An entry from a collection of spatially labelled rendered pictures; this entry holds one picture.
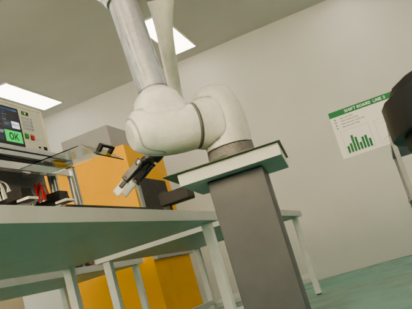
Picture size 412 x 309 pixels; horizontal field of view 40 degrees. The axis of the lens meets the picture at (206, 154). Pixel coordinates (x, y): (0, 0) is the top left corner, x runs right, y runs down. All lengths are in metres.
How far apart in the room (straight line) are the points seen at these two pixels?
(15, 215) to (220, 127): 0.67
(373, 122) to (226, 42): 2.21
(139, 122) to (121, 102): 6.41
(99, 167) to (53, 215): 4.35
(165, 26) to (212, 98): 0.42
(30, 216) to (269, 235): 0.69
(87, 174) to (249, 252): 4.47
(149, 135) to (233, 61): 5.96
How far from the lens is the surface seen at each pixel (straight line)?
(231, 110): 1.81
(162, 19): 2.12
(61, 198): 2.34
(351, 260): 7.11
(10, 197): 2.17
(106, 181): 5.97
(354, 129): 7.16
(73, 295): 3.42
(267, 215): 1.73
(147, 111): 1.74
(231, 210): 1.75
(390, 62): 7.31
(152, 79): 1.83
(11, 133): 2.37
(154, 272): 5.74
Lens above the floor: 0.44
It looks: 12 degrees up
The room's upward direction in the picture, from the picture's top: 16 degrees counter-clockwise
